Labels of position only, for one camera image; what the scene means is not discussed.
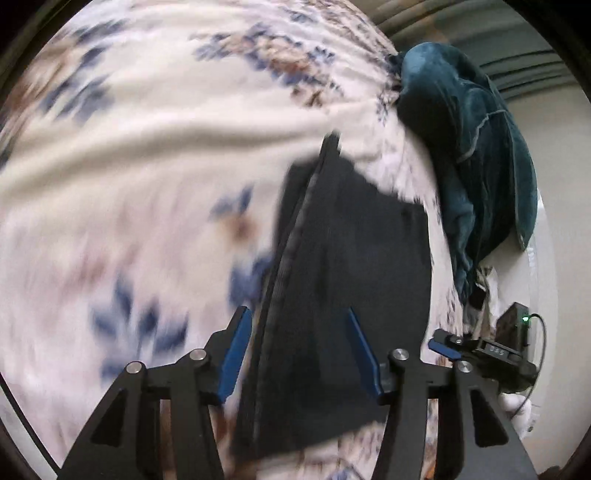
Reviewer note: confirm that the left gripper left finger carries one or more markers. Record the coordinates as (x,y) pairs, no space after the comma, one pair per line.
(121,438)

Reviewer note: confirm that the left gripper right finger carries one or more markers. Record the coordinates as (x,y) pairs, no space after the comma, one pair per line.
(475,437)

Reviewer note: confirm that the black striped sweater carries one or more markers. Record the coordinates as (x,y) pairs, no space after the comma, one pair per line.
(344,250)

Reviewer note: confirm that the teal velvet blanket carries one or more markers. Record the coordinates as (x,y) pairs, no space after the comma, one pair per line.
(485,174)

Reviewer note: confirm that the floral bed blanket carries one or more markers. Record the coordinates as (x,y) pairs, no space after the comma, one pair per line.
(143,152)

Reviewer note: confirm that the right teal curtain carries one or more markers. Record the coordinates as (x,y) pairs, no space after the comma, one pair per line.
(491,33)

